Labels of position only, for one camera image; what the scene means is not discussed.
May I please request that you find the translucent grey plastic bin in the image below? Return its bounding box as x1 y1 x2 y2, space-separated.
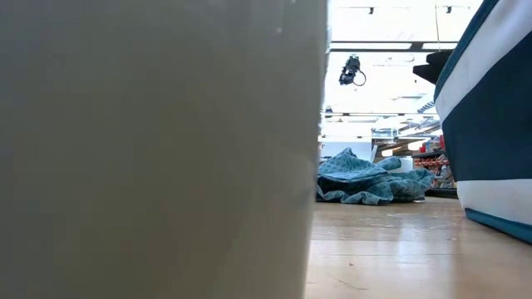
0 0 332 299

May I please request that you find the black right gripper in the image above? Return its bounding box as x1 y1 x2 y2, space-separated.
412 49 455 86

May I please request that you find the distant shelf with red items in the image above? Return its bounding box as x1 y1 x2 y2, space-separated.
411 135 458 199

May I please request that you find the blue patterned cloth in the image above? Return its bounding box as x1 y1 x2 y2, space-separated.
315 147 436 206

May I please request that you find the black hanging camera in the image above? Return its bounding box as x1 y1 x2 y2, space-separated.
338 54 367 88

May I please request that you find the navy and white fabric basket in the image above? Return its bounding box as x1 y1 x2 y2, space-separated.
433 0 532 245

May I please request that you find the small white container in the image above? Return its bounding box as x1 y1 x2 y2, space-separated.
390 156 415 174

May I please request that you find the black metal rig frame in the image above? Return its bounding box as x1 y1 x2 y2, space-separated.
330 40 458 53

